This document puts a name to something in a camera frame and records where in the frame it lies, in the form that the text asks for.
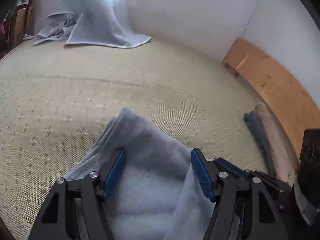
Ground wooden headboard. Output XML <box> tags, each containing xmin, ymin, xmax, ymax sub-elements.
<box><xmin>223</xmin><ymin>37</ymin><xmax>319</xmax><ymax>156</ymax></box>

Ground dark folded cloth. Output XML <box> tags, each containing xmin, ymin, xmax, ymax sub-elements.
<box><xmin>244</xmin><ymin>111</ymin><xmax>276</xmax><ymax>177</ymax></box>

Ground light blue blanket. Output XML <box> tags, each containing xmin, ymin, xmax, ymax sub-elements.
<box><xmin>34</xmin><ymin>0</ymin><xmax>151</xmax><ymax>49</ymax></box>

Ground light blue denim pants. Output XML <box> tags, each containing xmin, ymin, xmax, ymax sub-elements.
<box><xmin>66</xmin><ymin>108</ymin><xmax>215</xmax><ymax>239</ymax></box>

